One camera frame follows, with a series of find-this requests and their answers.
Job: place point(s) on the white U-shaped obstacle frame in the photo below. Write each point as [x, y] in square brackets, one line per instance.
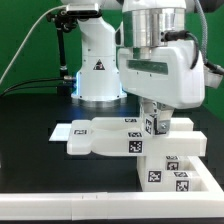
[206, 203]

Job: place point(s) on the grey camera on stand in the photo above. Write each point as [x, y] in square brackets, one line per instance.
[83, 10]

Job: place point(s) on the white base tag plate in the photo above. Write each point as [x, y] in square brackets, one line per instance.
[60, 133]

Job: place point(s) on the white chair back frame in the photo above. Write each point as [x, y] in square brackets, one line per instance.
[114, 136]

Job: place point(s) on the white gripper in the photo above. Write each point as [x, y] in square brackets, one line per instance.
[164, 75]

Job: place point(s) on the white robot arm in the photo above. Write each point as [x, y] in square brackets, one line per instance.
[141, 47]

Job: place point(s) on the black camera stand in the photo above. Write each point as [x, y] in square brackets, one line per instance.
[64, 23]

